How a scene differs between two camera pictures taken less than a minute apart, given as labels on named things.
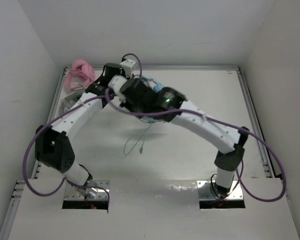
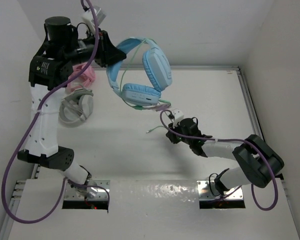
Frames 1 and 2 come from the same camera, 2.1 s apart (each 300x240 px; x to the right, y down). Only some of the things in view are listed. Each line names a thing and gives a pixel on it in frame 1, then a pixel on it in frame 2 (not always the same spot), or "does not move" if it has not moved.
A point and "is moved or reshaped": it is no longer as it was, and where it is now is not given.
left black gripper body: (122, 73) → (79, 52)
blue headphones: (152, 83) is moved or reshaped
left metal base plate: (92, 190) does not move
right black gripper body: (134, 108) → (187, 140)
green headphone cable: (141, 149) is moved or reshaped
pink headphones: (81, 74) does not move
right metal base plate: (205, 192) does not move
